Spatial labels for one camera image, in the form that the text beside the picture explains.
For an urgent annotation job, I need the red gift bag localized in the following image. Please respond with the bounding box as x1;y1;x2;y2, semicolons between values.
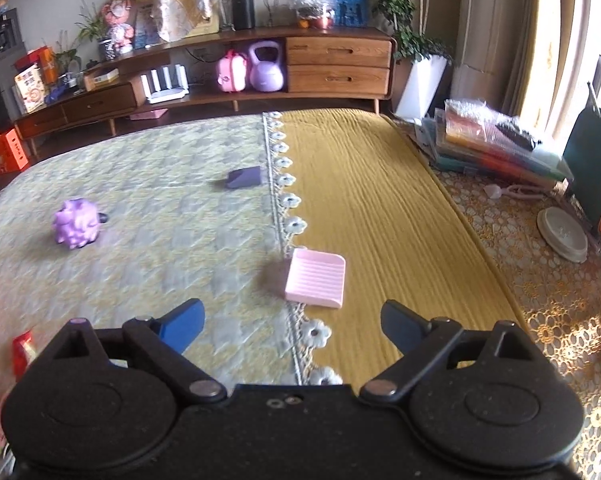
0;127;30;177

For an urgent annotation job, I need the orange box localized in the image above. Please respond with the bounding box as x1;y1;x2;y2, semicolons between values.
28;46;58;86

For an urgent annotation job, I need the pink toy backpack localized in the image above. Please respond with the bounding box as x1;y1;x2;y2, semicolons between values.
215;50;250;93

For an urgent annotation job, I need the white round lid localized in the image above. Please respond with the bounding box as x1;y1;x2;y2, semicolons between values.
537;206;589;263

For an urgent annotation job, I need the purple spiky toy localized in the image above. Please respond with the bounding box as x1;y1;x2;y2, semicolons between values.
52;198;110;250

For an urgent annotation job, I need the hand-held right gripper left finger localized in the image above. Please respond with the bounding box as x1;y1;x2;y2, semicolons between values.
40;298;227;405

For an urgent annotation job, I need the purple kettlebell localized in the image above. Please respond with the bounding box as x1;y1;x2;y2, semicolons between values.
248;40;286;93

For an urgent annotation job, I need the printed cereal box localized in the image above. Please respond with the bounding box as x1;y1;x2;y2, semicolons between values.
14;63;47;114

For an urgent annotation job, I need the potted tree white planter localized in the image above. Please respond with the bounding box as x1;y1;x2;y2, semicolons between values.
355;0;454;121

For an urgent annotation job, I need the cardboard box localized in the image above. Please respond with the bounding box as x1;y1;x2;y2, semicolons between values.
83;67;120;92

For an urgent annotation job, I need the pink ribbed tray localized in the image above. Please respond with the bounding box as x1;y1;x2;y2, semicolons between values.
284;247;347;310

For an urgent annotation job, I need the white router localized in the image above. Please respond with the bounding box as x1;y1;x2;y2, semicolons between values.
139;64;190;105

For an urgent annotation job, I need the potted leafy plant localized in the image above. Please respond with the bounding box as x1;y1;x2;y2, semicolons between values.
75;0;107;61

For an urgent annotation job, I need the plastic bag of fruit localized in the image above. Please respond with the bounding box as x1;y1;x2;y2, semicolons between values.
288;0;337;29

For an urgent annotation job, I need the purple faceted box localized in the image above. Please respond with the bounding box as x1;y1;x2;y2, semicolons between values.
225;165;262;190

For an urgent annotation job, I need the white tower air conditioner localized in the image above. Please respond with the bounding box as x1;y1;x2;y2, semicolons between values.
451;0;524;108

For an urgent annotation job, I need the stack of plastic folders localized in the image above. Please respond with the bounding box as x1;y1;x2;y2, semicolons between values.
413;99;574;191

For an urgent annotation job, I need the dark green bin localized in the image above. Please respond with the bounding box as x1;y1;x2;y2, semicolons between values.
563;85;601;226

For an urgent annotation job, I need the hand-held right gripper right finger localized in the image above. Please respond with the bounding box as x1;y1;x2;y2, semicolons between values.
359;299;549;405

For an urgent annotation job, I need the red snack packet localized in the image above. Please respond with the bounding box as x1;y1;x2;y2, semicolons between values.
12;330;37;381

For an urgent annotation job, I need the pink doll figurine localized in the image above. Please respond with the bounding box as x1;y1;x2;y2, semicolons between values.
100;0;136;56

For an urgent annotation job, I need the black speaker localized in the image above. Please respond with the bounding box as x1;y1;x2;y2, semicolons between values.
230;0;256;31

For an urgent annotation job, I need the beige curtain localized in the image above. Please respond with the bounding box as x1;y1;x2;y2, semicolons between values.
511;0;601;121

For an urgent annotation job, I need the wooden TV cabinet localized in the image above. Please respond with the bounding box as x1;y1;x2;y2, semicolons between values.
13;26;397;153

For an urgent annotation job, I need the pale quilted blanket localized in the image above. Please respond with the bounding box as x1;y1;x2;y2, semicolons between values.
0;112;341;391

